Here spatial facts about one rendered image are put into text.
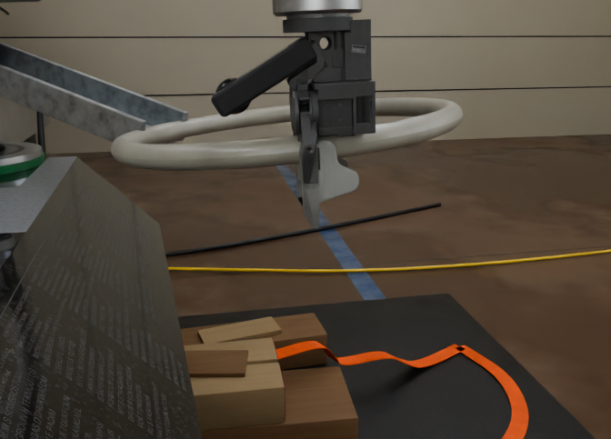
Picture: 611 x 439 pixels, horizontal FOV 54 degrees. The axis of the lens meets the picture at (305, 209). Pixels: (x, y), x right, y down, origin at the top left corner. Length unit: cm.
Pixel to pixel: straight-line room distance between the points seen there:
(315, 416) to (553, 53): 549
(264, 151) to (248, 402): 95
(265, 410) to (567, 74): 567
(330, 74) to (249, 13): 498
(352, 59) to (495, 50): 569
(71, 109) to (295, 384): 98
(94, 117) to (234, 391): 76
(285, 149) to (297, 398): 107
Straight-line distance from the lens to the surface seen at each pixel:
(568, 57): 671
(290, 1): 60
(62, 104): 103
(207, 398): 148
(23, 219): 91
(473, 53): 619
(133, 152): 73
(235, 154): 63
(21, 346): 64
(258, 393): 148
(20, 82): 109
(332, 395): 163
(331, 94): 60
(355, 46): 62
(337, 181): 61
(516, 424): 183
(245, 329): 195
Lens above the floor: 105
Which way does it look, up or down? 17 degrees down
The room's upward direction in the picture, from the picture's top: straight up
